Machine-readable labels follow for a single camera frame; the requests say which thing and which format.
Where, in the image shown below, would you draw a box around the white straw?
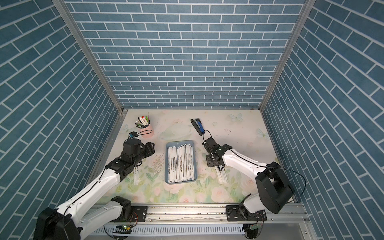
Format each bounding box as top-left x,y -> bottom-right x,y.
172,147 -> 180,183
168,147 -> 175,184

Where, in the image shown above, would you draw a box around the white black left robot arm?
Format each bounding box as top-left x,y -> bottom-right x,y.
33,139 -> 155,240

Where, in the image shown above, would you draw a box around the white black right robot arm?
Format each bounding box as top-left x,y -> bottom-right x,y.
203,137 -> 295,221

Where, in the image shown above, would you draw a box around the white straws pile right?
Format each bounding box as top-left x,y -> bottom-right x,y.
215,166 -> 229,185

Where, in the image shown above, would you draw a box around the white straws pile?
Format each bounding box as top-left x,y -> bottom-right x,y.
215,166 -> 229,185
134,167 -> 141,186

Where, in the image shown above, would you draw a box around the white straws pile left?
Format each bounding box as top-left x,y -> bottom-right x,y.
134,167 -> 141,186

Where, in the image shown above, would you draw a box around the blue storage box tray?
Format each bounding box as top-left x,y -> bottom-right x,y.
165,140 -> 198,185

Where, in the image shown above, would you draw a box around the pink pen cup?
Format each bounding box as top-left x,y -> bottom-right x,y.
140,124 -> 154,139

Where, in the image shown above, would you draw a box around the pens in cup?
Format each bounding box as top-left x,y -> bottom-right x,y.
135,113 -> 151,129

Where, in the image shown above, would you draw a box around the blue black stapler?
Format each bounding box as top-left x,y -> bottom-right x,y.
191,119 -> 205,136

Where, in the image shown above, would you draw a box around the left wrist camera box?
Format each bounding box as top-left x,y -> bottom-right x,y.
129,132 -> 137,139

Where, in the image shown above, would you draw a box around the white ribbed cable duct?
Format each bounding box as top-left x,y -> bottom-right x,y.
91,224 -> 244,237

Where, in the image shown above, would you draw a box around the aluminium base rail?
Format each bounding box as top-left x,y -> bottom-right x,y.
59,202 -> 313,226

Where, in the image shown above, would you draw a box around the aluminium corner post left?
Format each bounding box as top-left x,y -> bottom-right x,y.
52,0 -> 124,114

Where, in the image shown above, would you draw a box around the aluminium corner post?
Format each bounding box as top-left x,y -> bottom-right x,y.
259,0 -> 316,113
52,0 -> 124,114

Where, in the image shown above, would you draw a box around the aluminium corner post right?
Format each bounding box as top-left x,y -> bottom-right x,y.
259,0 -> 316,113

